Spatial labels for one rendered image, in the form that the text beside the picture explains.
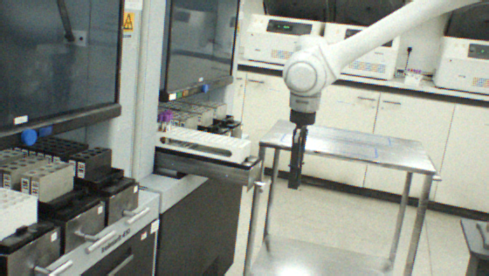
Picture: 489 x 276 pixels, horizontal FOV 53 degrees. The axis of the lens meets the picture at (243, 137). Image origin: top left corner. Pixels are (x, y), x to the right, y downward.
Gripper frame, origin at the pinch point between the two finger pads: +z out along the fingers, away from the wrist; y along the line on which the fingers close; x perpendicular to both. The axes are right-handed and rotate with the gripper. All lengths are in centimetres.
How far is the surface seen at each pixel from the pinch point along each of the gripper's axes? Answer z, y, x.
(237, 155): -4.9, 5.1, -17.1
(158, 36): -37, 11, -42
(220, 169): -0.2, 6.8, -21.3
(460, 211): 79, -233, 87
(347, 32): -40, -232, -13
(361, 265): 52, -58, 23
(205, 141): -7.4, 4.9, -27.4
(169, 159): -0.1, 6.6, -37.9
